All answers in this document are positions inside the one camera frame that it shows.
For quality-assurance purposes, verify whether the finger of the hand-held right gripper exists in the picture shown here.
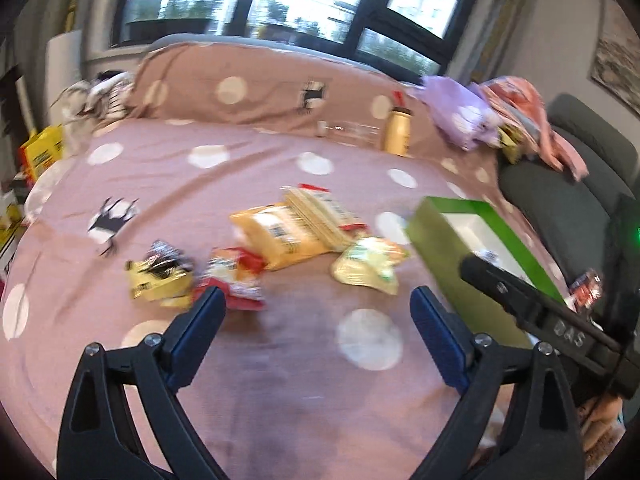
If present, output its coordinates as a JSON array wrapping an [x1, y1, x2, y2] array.
[[460, 254, 623, 387]]

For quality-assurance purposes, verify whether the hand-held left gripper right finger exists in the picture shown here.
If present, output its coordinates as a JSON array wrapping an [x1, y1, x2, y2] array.
[[409, 285, 587, 480]]

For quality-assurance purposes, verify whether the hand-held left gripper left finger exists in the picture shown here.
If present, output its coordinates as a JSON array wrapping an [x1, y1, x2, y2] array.
[[56, 285, 228, 480]]

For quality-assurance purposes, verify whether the small red snack packet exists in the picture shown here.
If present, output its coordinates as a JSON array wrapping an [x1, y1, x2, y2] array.
[[570, 269, 603, 308]]

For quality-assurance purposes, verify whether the red white snack packet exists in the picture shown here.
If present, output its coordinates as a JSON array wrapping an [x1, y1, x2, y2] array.
[[192, 246, 266, 313]]

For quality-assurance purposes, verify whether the yellow black snack packet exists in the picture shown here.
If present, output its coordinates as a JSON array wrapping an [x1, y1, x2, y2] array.
[[125, 240, 197, 310]]

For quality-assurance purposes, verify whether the green cardboard box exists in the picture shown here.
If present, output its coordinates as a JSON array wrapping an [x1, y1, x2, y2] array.
[[405, 196, 571, 351]]

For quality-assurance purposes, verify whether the green yellow corn stick packet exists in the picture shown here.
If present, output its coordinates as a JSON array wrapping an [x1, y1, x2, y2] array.
[[332, 236, 412, 296]]

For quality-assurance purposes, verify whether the orange yellow snack packet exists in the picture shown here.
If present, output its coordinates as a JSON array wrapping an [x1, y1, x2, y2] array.
[[229, 202, 333, 272]]

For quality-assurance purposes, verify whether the biscuit pack with red ends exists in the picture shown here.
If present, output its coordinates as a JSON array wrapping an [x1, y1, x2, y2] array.
[[281, 183, 370, 253]]

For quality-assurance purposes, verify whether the person's right hand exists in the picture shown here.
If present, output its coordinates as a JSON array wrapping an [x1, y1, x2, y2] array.
[[575, 392, 628, 456]]

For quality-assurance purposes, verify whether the pink polka dot blanket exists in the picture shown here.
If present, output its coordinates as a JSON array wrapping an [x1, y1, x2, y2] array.
[[0, 35, 571, 480]]

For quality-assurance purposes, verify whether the grey sofa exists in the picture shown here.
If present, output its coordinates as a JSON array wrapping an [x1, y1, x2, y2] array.
[[497, 92, 640, 301]]

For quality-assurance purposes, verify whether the purple dotted cloth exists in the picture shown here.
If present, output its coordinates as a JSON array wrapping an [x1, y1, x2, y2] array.
[[420, 75, 501, 152]]

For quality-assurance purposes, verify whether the pink orange cloth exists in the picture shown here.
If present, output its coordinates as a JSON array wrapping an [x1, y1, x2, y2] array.
[[475, 76, 590, 181]]

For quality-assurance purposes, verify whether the yellow bottle with brown cap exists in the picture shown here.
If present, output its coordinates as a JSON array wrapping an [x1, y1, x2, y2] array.
[[382, 91, 414, 157]]

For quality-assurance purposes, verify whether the clear glass cup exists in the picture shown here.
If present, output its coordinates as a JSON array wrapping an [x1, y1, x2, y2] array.
[[317, 120, 383, 151]]

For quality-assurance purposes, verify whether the white yellow box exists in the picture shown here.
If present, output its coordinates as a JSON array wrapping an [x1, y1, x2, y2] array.
[[0, 190, 26, 281]]

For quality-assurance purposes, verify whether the yellow cardboard box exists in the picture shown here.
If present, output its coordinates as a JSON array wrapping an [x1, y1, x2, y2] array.
[[19, 125, 66, 186]]

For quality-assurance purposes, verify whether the striped black white cloth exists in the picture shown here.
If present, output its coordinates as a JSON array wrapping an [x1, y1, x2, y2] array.
[[50, 71, 135, 121]]

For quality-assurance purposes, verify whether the white container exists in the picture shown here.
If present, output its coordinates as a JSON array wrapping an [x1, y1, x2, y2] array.
[[46, 30, 83, 126]]

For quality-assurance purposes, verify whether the framed wall picture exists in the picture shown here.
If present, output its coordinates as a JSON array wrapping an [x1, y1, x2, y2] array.
[[590, 0, 640, 121]]

